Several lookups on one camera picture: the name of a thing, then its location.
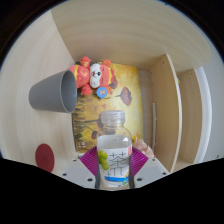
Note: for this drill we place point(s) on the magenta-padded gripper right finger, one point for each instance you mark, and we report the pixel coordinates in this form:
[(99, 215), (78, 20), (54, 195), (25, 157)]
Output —
[(151, 170)]

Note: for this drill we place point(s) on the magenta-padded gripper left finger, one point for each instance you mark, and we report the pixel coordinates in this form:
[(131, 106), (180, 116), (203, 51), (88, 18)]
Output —
[(78, 171)]

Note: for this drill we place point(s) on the clear plastic drink bottle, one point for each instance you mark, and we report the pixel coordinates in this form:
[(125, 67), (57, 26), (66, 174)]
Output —
[(114, 156)]

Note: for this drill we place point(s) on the flat round red coaster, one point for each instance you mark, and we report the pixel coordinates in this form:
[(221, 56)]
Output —
[(45, 157)]

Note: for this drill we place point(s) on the wooden shelf unit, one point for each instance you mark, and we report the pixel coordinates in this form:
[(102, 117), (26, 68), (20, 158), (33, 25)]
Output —
[(165, 110)]

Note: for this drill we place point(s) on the grey cup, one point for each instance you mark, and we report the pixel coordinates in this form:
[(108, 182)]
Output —
[(50, 95)]

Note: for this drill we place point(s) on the yellow poppy flower painting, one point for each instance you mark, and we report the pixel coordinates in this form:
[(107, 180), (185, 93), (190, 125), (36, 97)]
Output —
[(130, 83)]

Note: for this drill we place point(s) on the red plush toy figure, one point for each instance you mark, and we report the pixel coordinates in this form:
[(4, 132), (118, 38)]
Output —
[(93, 75)]

